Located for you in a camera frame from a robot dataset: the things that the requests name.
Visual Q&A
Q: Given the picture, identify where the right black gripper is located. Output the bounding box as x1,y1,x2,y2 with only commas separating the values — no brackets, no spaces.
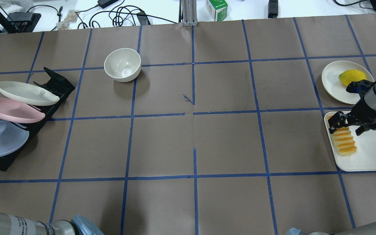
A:
328,80,376,136

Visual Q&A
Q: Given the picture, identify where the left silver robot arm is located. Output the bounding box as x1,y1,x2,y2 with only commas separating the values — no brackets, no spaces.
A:
0,212,104,235

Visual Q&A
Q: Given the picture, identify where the cream plate under lemon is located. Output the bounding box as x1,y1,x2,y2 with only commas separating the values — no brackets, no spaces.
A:
322,60,374,105

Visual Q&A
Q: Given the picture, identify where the black plate rack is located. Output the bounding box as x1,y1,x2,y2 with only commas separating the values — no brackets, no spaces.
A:
0,67,75,171

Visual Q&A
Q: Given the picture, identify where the cream plate in rack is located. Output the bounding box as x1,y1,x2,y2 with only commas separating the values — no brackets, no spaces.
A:
0,81,60,106

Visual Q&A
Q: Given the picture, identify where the pink plate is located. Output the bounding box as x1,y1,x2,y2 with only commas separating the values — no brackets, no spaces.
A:
0,98,46,124

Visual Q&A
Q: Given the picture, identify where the white rectangular tray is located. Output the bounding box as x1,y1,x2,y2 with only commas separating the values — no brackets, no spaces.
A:
324,112,376,172

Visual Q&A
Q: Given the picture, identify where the yellow lemon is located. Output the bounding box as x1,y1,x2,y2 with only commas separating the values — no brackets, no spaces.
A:
338,70,367,87

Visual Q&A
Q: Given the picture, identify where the black power adapter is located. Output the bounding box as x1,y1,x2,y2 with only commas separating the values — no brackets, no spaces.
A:
267,0,279,18

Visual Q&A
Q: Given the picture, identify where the green white carton box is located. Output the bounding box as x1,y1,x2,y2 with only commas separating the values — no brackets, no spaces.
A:
205,0,228,21

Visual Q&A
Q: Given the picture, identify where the cream bowl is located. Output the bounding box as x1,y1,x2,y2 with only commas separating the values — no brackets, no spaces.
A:
103,48,141,82

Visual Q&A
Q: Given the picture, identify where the aluminium frame post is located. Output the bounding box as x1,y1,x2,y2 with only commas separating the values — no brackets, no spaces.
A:
179,0,198,27

